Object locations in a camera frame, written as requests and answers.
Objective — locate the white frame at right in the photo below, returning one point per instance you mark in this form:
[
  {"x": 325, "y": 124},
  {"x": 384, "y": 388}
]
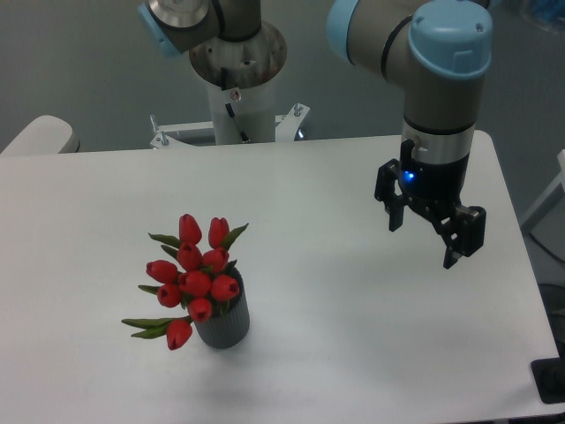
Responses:
[{"x": 547, "y": 200}]

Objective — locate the dark grey ribbed vase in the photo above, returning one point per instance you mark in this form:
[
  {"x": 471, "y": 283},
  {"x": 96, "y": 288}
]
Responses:
[{"x": 222, "y": 331}]

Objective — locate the red tulip bouquet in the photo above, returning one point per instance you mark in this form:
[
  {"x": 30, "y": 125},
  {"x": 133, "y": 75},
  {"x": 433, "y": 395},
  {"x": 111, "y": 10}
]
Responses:
[{"x": 198, "y": 282}]

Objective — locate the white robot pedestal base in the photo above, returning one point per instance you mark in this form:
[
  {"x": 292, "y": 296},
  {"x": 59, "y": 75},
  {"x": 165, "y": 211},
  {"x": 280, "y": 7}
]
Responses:
[{"x": 240, "y": 79}]

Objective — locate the white chair seat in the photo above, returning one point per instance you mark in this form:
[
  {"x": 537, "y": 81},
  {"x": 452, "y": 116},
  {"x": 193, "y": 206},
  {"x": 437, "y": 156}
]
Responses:
[{"x": 46, "y": 135}]

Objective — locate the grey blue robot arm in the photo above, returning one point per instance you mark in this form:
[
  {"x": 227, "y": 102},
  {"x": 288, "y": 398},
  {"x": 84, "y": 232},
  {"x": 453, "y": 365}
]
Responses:
[{"x": 437, "y": 52}]

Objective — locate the black device at table edge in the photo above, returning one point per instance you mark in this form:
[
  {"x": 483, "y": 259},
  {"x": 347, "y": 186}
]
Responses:
[{"x": 549, "y": 378}]

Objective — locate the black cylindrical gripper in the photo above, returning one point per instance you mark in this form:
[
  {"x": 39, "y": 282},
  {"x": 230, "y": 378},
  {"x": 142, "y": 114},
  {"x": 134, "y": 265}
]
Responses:
[{"x": 431, "y": 174}]

